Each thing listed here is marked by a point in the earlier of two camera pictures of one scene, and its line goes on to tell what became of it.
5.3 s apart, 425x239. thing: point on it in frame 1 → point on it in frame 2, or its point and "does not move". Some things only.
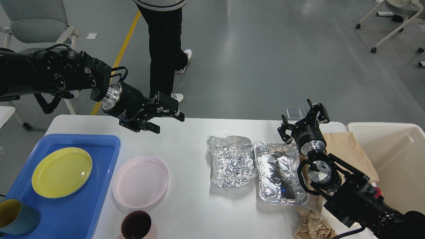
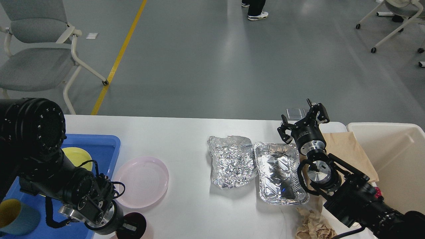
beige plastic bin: (397, 151) does not move
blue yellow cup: (16, 219) does not move
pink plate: (139, 182) does not move
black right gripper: (307, 134) does not move
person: (164, 18) → (255, 12)
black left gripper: (132, 110) → (112, 221)
